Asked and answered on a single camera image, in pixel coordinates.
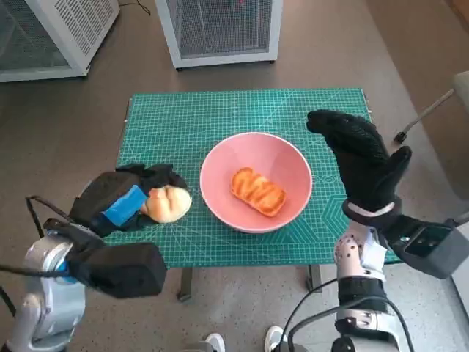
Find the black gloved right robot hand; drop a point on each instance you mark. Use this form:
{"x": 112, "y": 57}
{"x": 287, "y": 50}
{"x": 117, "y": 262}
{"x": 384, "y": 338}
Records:
{"x": 366, "y": 165}

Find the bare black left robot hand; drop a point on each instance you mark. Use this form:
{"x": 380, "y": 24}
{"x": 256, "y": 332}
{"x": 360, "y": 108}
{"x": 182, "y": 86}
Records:
{"x": 106, "y": 198}

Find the round bread bun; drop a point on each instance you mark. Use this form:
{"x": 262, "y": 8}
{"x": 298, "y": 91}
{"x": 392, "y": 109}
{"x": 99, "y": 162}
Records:
{"x": 172, "y": 205}

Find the long braided bread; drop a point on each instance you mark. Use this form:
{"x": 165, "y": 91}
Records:
{"x": 256, "y": 190}

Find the pink bowl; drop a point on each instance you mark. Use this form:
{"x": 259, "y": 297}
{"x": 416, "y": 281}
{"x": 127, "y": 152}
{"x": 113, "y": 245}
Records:
{"x": 220, "y": 172}

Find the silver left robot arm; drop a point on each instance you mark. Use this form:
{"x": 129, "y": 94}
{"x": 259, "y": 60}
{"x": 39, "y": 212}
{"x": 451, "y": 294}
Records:
{"x": 47, "y": 308}

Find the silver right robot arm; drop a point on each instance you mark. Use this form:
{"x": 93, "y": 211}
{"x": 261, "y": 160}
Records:
{"x": 351, "y": 256}

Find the grey chair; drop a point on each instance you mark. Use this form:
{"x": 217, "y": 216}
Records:
{"x": 462, "y": 110}

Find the metal table leg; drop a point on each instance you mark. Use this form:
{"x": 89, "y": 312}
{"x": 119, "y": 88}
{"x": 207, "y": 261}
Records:
{"x": 314, "y": 278}
{"x": 185, "y": 286}

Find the green cutting mat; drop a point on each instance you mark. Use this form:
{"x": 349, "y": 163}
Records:
{"x": 234, "y": 110}

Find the white furniture top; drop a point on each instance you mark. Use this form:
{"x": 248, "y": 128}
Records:
{"x": 462, "y": 293}

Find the wide white mesh cabinet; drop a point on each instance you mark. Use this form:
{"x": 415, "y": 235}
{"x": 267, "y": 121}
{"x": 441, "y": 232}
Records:
{"x": 73, "y": 22}

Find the narrow white mesh cabinet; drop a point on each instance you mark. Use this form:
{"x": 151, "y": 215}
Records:
{"x": 220, "y": 22}

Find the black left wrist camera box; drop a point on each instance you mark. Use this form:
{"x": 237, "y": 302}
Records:
{"x": 124, "y": 271}

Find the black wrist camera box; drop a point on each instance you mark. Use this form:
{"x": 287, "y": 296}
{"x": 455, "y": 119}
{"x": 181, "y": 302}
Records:
{"x": 124, "y": 271}
{"x": 436, "y": 256}

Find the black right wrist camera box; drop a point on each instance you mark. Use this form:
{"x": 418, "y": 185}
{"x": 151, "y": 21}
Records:
{"x": 436, "y": 256}

